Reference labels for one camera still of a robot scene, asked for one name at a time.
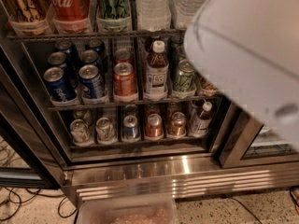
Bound orange lacroix can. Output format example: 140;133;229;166
3;0;50;35
200;77;218;96

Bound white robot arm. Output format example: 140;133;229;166
184;0;299;148

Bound orange can bottom shelf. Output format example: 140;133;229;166
167;112;187;137

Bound red Coca-Cola can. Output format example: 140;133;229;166
51;0;90;34

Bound orange soda can rear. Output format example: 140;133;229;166
114;48;135;65

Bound white can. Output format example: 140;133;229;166
95;117;116;144
70;119;93;147

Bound clear plastic bin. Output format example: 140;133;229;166
76;194;179;224

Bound green LaCroix can top shelf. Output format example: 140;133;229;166
97;0;131;32

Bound orange soda can front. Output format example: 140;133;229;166
113;63;137;103

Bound brown tea bottle middle shelf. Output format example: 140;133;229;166
145;40;169;100

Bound blue can bottom shelf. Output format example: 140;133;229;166
123;116;139;141

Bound blue pepsi can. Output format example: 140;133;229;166
81;49;104;75
85;38;108;73
48;51;78;88
43;67;77;105
55;40;80;66
78;64;106;99

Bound green LaCroix can middle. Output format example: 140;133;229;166
173;45;187;66

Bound glass fridge door right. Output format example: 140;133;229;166
219;103;299;168

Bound stainless steel fridge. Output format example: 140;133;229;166
0;0;299;205

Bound blue Pepsi can rear right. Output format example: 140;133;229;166
85;38;108;73

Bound blue Pepsi can middle left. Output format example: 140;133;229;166
48;51;78;88

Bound blue Pepsi can front right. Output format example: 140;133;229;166
78;64;106;99

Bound green LaCroix can front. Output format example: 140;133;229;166
172;60;196;98

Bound orange soda can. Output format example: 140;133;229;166
114;48;135;65
113;63;137;103

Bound white can bottom left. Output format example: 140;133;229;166
70;119;93;147

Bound blue Pepsi can front left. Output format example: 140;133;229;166
43;67;77;105

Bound black floor cables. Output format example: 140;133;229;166
0;140;78;222

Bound brown tea bottle shelf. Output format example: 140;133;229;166
145;40;169;100
189;102;212;137

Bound red can bottom shelf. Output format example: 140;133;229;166
146;113;164;139

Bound clear water bottle left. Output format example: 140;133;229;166
136;0;171;32

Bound blue Pepsi can rear left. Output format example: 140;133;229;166
55;40;80;66

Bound clear water bottle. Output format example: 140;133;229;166
136;0;171;32
170;0;206;29

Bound blue Pepsi can middle right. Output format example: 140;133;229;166
81;49;104;75

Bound brown tea bottle bottom shelf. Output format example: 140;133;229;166
189;102;212;137

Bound green LaCroix can rear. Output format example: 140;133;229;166
167;35;184;56

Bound clear water bottle right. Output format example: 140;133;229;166
170;0;206;29

